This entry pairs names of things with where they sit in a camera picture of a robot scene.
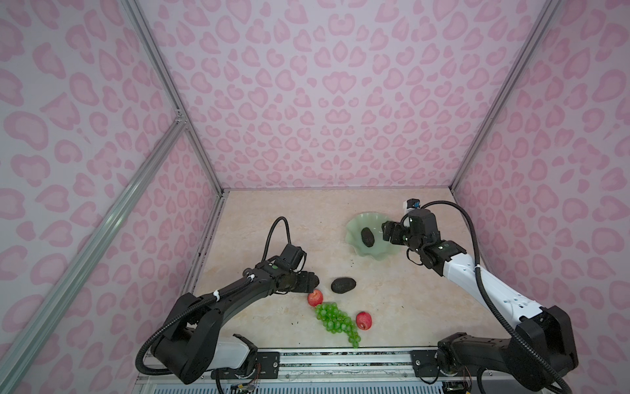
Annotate aluminium corner post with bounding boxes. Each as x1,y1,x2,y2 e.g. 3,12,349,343
120,0,224,196
449,0,564,195

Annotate green wavy fruit bowl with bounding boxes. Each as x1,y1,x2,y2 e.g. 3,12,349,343
346,212,402,261

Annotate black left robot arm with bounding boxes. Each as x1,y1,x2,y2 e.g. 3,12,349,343
136,244,319,384

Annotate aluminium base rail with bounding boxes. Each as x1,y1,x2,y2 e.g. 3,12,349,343
132,346,523,394

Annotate red apple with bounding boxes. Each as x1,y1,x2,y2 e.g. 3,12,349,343
307,289,323,307
355,311,372,331

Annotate green grape bunch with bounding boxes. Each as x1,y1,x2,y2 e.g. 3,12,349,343
314,302,361,348

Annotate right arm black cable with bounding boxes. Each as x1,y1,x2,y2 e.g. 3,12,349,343
400,199,574,394

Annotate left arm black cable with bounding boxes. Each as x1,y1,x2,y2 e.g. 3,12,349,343
135,216,292,376

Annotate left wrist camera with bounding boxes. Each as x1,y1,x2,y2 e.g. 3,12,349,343
277,244,307,271

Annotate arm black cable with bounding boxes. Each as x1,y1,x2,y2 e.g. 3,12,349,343
400,199,574,394
135,216,292,376

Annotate aluminium corner post left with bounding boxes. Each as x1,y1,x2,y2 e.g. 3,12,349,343
120,0,224,196

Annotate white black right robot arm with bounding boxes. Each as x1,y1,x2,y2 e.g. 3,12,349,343
381,203,579,393

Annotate dark avocado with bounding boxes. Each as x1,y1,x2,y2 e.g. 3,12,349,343
360,228,375,248
331,277,357,294

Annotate aluminium diagonal wall bar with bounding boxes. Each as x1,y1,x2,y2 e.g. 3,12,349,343
1,120,187,393

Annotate aluminium corner post right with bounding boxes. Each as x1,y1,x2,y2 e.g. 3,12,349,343
449,0,564,195

